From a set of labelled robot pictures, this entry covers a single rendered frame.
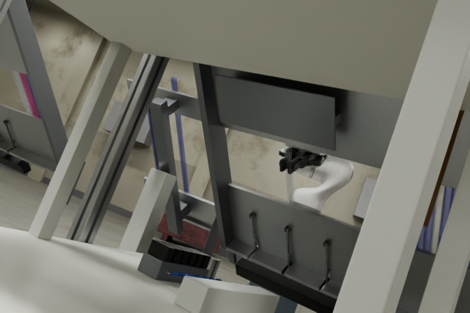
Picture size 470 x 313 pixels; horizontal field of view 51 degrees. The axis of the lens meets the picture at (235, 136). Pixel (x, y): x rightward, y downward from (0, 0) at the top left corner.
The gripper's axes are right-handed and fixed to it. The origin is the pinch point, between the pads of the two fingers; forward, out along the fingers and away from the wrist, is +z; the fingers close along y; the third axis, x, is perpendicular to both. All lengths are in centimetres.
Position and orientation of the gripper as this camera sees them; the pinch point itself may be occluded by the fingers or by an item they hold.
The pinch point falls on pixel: (289, 164)
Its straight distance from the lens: 119.6
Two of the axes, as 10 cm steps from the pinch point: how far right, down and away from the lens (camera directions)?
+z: -6.1, 3.1, -7.3
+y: 8.0, 2.2, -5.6
